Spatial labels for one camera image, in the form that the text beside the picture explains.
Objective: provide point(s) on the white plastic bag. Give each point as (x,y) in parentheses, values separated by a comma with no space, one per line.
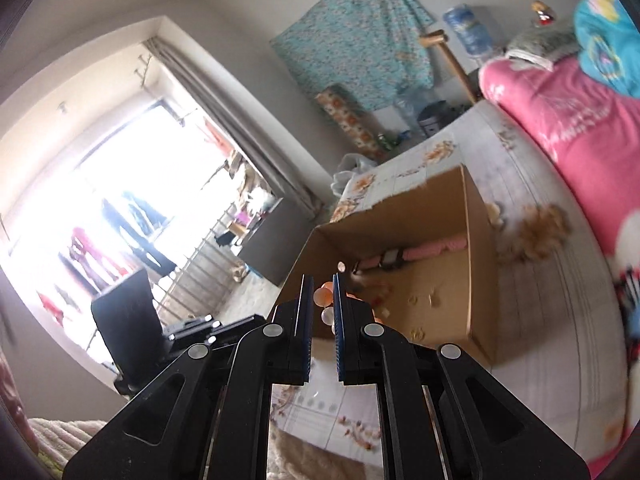
(352,170)

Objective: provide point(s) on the floral plastic tablecloth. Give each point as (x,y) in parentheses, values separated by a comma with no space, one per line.
(550,340)

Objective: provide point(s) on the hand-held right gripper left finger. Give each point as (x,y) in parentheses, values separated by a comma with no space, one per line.
(306,340)

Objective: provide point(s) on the grey metal bin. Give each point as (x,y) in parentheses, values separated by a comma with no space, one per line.
(432,117)

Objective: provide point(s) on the grey folded cloth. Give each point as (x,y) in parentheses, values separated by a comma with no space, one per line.
(542,42)

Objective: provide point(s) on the pink flower-print blanket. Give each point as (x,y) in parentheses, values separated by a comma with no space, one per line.
(565,125)

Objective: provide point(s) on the wooden chair frame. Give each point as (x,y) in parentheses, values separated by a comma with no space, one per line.
(455,67)

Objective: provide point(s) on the gold-capped glass bottle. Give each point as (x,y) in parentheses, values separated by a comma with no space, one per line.
(542,12)

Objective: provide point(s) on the turquoise cartoon blanket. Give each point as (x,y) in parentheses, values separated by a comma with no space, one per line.
(605,45)

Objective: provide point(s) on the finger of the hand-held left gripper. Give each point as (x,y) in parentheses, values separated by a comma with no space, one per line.
(225,324)
(195,341)

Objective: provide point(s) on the teal floral hanging cloth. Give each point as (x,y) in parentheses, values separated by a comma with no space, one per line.
(360,45)

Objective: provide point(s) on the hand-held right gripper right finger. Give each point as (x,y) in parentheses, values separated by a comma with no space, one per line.
(341,345)

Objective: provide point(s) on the grey curtain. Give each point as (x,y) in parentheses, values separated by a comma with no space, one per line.
(240,125)

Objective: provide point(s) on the red hanging garment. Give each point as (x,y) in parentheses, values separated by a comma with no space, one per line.
(90,260)

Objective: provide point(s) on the brown cardboard box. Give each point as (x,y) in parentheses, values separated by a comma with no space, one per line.
(440,285)

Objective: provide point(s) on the clear plastic bottle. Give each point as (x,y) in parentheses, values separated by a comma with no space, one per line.
(405,107)

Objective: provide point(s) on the metal window railing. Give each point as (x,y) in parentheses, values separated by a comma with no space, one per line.
(200,260)

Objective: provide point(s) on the grey cabinet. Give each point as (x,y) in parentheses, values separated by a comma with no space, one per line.
(270,250)

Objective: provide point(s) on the dark hanging garment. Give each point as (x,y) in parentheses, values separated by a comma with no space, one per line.
(140,220)

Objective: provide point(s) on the cream fluffy blanket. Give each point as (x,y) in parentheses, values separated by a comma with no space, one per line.
(295,452)

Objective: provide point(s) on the blue water jug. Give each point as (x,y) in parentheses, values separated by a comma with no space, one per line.
(467,27)

